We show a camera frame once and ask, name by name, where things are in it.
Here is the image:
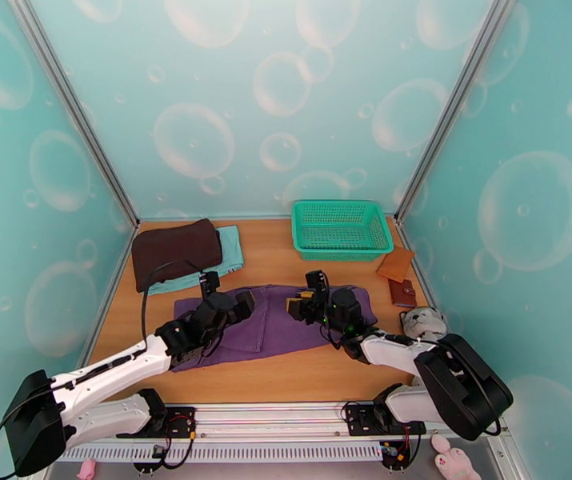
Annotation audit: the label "purple trousers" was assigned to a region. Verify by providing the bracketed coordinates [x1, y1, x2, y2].
[171, 284, 379, 374]

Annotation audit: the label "light teal folded trousers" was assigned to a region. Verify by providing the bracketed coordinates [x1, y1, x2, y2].
[142, 225, 245, 298]

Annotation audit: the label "dark brown folded trousers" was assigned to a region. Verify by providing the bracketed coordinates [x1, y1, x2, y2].
[131, 218, 224, 294]

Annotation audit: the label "reddish brown snap wallet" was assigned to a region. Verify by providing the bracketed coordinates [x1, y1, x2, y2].
[387, 278, 418, 309]

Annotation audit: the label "tan cardboard piece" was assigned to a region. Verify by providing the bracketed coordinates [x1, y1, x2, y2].
[376, 245, 417, 283]

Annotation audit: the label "green plastic mesh basket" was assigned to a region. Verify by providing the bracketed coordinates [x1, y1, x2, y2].
[291, 199, 395, 262]

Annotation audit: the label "grey plush dog toy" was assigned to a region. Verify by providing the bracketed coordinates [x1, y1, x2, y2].
[399, 306, 450, 346]

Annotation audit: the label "pink plush rabbit toy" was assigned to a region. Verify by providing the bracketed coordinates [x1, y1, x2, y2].
[430, 433, 482, 480]

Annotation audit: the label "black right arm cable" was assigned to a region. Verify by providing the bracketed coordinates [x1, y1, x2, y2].
[318, 323, 502, 437]

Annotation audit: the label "aluminium front rail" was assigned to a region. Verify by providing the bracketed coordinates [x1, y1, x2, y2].
[45, 398, 509, 437]

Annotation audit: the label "red black power wires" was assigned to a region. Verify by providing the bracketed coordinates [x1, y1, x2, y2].
[133, 415, 198, 476]
[379, 426, 422, 470]

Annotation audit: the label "white slotted cable duct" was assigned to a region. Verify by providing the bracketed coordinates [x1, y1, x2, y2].
[58, 439, 385, 465]

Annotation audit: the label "aluminium frame post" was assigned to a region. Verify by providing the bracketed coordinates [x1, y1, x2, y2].
[394, 0, 522, 224]
[4, 0, 141, 229]

